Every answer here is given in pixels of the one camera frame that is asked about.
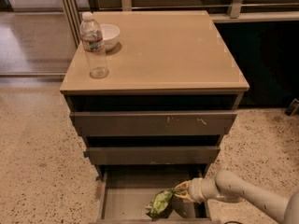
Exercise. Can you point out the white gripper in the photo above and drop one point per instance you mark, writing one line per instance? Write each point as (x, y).
(196, 189)

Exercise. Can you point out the green jalapeno chip bag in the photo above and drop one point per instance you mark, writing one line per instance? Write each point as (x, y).
(160, 204)

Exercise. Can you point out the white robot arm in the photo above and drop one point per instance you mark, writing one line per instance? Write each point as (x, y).
(227, 187)

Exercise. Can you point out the middle drawer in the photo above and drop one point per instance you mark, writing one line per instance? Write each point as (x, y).
(151, 155)

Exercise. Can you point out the open bottom drawer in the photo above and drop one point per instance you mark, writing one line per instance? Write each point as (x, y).
(127, 190)

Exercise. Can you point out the brown drawer cabinet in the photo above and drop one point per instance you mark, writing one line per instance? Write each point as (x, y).
(164, 61)

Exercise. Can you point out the top drawer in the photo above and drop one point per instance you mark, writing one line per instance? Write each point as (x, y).
(147, 123)

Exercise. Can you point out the black object on floor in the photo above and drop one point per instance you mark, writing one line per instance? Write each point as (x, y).
(293, 107)

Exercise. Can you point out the white bowl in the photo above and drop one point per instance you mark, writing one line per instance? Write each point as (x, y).
(111, 35)

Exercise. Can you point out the clear plastic water bottle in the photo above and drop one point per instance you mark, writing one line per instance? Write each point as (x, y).
(93, 43)

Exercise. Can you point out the metal window frame rail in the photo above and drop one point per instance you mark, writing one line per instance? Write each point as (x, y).
(221, 11)

